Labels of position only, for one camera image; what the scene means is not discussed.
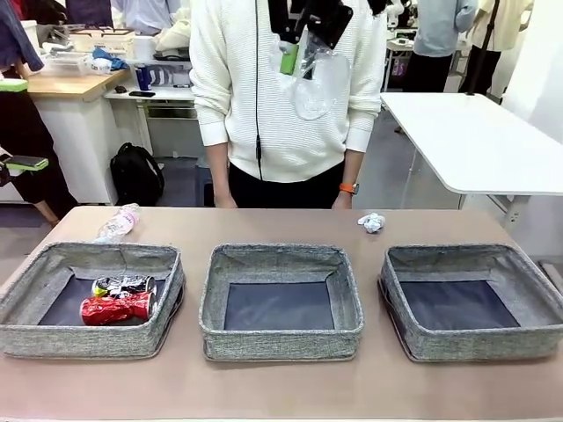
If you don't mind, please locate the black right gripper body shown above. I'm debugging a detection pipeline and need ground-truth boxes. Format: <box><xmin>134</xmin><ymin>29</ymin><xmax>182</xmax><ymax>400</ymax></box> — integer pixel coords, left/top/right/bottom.
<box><xmin>267</xmin><ymin>0</ymin><xmax>355</xmax><ymax>49</ymax></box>

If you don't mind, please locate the clear plastic cup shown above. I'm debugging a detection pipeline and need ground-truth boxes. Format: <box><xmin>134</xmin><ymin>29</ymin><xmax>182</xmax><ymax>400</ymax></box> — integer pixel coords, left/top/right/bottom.
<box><xmin>274</xmin><ymin>43</ymin><xmax>353</xmax><ymax>120</ymax></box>

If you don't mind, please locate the clear bottle with pink label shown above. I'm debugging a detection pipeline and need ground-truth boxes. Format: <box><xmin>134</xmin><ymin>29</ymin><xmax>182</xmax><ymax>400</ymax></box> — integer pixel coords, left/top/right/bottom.
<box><xmin>92</xmin><ymin>202</ymin><xmax>141</xmax><ymax>245</ymax></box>

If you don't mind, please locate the crushed black drink can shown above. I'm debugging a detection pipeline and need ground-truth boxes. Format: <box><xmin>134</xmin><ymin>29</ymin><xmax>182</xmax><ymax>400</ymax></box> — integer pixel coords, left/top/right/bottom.
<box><xmin>91</xmin><ymin>274</ymin><xmax>158</xmax><ymax>300</ymax></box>

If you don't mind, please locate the crushed red cola can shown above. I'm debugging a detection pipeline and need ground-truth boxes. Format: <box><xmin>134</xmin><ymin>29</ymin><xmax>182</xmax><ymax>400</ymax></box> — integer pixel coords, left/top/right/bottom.
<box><xmin>78</xmin><ymin>292</ymin><xmax>158</xmax><ymax>327</ymax></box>

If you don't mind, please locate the person's left forearm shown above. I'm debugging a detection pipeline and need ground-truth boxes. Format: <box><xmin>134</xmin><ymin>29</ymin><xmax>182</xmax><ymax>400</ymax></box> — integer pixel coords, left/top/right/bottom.
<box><xmin>342</xmin><ymin>147</ymin><xmax>367</xmax><ymax>186</ymax></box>

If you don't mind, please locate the person's right forearm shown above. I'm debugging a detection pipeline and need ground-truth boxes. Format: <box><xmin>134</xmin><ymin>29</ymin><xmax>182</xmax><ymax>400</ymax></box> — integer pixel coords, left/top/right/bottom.
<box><xmin>204</xmin><ymin>142</ymin><xmax>232</xmax><ymax>194</ymax></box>

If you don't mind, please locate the person's right hand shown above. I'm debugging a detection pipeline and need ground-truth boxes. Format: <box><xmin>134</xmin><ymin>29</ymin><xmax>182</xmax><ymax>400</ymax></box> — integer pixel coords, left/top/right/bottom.
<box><xmin>214</xmin><ymin>188</ymin><xmax>239</xmax><ymax>209</ymax></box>

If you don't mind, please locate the bystander in dark blue shirt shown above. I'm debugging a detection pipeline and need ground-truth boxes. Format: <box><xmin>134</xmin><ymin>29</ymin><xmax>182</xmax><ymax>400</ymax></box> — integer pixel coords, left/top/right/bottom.
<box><xmin>0</xmin><ymin>0</ymin><xmax>78</xmax><ymax>223</ymax></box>

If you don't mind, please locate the wooden top counter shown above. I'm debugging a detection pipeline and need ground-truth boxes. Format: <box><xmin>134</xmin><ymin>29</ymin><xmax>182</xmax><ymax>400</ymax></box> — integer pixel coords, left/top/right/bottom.
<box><xmin>26</xmin><ymin>68</ymin><xmax>133</xmax><ymax>207</ymax></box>

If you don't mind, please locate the clear plastic tray basket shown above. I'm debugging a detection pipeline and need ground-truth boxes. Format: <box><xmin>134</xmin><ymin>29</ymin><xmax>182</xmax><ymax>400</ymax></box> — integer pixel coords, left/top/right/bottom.
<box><xmin>43</xmin><ymin>51</ymin><xmax>91</xmax><ymax>76</ymax></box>

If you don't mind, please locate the person in white sweater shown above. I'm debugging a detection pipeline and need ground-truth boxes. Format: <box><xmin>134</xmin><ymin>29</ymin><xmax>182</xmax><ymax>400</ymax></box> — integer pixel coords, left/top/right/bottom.
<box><xmin>188</xmin><ymin>0</ymin><xmax>384</xmax><ymax>210</ymax></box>

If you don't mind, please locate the white plastic crate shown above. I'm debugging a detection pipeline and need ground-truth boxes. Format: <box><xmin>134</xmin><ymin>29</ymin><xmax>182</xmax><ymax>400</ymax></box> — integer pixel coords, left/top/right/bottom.
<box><xmin>69</xmin><ymin>28</ymin><xmax>135</xmax><ymax>58</ymax></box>

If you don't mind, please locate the blue cloth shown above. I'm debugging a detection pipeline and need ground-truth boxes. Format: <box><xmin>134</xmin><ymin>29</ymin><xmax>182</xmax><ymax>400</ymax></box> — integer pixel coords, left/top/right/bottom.
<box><xmin>90</xmin><ymin>47</ymin><xmax>128</xmax><ymax>71</ymax></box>

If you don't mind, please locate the black backpack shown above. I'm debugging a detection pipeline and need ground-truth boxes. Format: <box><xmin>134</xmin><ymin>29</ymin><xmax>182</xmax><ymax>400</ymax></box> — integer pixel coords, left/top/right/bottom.
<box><xmin>109</xmin><ymin>142</ymin><xmax>166</xmax><ymax>207</ymax></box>

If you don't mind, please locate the cream fabric bag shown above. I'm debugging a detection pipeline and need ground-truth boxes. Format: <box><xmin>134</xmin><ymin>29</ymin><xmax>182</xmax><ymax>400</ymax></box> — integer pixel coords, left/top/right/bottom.
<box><xmin>156</xmin><ymin>19</ymin><xmax>193</xmax><ymax>54</ymax></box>

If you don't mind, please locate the white desk with shelf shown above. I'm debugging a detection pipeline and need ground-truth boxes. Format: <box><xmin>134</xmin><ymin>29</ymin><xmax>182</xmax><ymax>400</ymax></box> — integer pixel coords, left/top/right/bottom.
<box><xmin>103</xmin><ymin>85</ymin><xmax>197</xmax><ymax>157</ymax></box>

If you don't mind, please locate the bystander in light blue top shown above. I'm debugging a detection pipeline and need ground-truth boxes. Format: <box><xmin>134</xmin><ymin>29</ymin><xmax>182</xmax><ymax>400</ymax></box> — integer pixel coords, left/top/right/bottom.
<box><xmin>413</xmin><ymin>0</ymin><xmax>479</xmax><ymax>93</ymax></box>

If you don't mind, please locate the bystander in pale shirt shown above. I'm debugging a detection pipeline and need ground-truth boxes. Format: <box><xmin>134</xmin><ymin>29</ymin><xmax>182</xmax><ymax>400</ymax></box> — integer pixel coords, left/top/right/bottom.
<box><xmin>109</xmin><ymin>0</ymin><xmax>181</xmax><ymax>36</ymax></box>

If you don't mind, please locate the black tripod pole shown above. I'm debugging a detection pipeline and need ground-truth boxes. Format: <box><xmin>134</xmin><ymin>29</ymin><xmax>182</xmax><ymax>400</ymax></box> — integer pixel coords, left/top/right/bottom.
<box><xmin>465</xmin><ymin>0</ymin><xmax>501</xmax><ymax>96</ymax></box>

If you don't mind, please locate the crumpled white paper ball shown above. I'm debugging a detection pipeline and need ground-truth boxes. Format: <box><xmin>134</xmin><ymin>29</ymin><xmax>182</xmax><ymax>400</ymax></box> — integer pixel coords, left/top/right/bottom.
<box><xmin>355</xmin><ymin>212</ymin><xmax>386</xmax><ymax>234</ymax></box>

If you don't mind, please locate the white folding table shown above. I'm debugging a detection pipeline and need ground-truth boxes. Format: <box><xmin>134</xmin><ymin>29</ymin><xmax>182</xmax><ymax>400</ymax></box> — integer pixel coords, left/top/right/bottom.
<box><xmin>380</xmin><ymin>91</ymin><xmax>563</xmax><ymax>229</ymax></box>

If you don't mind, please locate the grey fabric basket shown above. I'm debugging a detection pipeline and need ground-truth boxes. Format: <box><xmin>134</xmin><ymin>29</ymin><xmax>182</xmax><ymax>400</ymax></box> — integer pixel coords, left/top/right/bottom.
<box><xmin>197</xmin><ymin>244</ymin><xmax>365</xmax><ymax>363</ymax></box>
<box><xmin>377</xmin><ymin>243</ymin><xmax>563</xmax><ymax>363</ymax></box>
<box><xmin>0</xmin><ymin>241</ymin><xmax>186</xmax><ymax>360</ymax></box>

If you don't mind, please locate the figure in cream jacket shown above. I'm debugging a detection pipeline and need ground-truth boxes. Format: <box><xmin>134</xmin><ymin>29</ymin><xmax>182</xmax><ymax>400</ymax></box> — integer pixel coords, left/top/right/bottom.
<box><xmin>459</xmin><ymin>0</ymin><xmax>536</xmax><ymax>96</ymax></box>

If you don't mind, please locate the thin black neck cord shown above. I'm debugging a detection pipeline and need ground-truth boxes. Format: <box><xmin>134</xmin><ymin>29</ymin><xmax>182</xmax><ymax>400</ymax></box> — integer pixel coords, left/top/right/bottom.
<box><xmin>253</xmin><ymin>0</ymin><xmax>264</xmax><ymax>182</ymax></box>

